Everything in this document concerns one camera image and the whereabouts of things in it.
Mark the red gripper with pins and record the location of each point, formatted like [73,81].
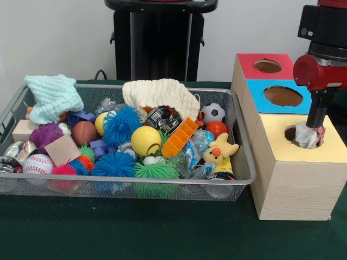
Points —
[310,73]

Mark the white paper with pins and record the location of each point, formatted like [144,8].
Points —
[305,135]

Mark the cream knitted cloth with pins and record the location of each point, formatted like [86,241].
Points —
[162,93]

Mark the mint knitted cloth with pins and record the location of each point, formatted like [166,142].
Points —
[54,97]

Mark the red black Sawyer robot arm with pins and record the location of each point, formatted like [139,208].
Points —
[325,27]

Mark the wooden box with three holes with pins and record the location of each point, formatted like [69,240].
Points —
[295,189]

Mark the shallow mesh bin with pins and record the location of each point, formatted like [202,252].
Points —
[162,189]

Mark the green covered side table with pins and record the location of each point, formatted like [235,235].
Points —
[340,105]

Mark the black white soccer ball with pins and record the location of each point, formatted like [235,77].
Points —
[213,113]

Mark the yellow plush toy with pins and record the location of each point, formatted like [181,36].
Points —
[219,151]

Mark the orange plastic brick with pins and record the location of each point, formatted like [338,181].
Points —
[179,138]

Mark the green spiky ball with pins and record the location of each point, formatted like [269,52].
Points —
[154,172]

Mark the yellow ball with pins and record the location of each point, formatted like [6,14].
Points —
[145,139]

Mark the blue spiky ball with eyes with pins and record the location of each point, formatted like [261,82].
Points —
[122,126]

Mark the dark green tablecloth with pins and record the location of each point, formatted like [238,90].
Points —
[135,233]

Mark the white baseball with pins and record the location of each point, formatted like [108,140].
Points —
[38,163]

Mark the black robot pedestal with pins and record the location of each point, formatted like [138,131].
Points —
[162,40]

